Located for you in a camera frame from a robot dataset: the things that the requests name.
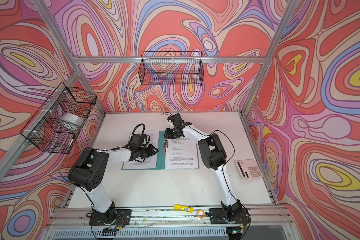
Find teal paper folder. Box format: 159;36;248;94
121;130;200;171

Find printed white paper sheet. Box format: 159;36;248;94
124;131;158;163

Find metal folder clip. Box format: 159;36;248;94
163;139;168;155

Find white paper sheets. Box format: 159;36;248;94
165;138;199;170

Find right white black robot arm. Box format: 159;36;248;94
163;113;244;223

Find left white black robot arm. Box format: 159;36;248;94
68;134;159;225

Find yellow glue stick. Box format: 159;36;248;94
174;204;194;213

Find pink white calculator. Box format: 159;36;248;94
236;159;263;180

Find back black wire basket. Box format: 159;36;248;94
138;51;204;86

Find black wire basket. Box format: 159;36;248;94
138;51;204;86
20;83;97;154

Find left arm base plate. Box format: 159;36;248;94
86;209;132;227

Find left black wire basket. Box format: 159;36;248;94
20;83;97;154

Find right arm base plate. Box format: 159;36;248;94
206;208;251;226

